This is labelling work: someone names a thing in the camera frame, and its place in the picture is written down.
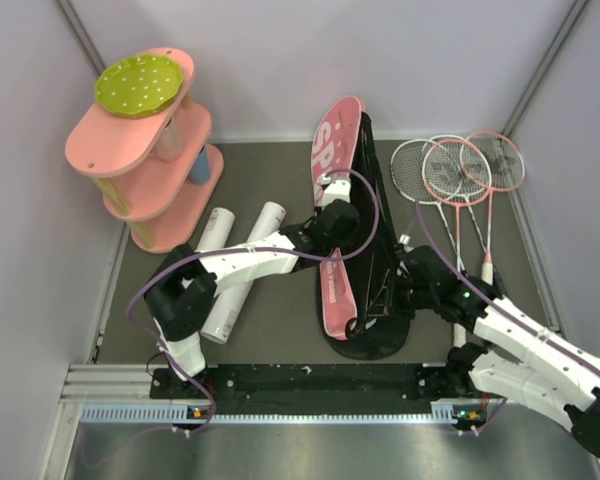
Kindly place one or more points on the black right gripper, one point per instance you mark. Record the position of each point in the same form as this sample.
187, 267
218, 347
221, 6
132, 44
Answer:
399, 276

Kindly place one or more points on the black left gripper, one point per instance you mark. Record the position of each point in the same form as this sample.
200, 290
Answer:
343, 240

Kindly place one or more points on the pink sport racket bag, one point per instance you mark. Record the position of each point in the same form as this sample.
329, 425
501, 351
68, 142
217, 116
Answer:
354, 292

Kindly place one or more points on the pink white badminton racket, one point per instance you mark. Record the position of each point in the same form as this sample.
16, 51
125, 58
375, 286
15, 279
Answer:
456, 173

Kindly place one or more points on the white shuttlecock tube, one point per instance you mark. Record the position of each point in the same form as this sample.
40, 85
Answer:
226, 310
217, 229

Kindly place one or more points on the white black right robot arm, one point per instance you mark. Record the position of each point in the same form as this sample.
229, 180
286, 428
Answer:
525, 361

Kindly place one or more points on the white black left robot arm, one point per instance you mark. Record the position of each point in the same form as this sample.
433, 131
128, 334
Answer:
184, 291

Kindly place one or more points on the white shuttlecock tube on table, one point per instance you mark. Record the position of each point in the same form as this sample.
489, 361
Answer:
217, 229

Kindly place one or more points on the blue cup on shelf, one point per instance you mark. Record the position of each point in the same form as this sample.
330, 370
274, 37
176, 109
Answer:
200, 172

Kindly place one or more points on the beige cup on shelf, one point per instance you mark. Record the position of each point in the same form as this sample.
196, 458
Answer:
169, 145

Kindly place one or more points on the pink three-tier wooden shelf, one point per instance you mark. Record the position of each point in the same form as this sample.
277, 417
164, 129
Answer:
153, 198

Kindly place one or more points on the green polka dot plate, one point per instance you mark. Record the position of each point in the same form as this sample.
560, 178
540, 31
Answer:
139, 86

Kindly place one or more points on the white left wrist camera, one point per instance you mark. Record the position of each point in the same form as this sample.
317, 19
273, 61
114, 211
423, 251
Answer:
332, 189

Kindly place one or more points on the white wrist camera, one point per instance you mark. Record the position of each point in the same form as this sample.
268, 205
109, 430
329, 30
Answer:
405, 241
332, 189

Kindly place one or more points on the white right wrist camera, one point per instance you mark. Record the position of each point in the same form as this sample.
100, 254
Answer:
405, 241

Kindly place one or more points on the grey slotted cable duct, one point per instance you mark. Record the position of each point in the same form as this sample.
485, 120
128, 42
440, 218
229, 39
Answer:
180, 414

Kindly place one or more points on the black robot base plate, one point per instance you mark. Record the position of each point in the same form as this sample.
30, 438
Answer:
332, 389

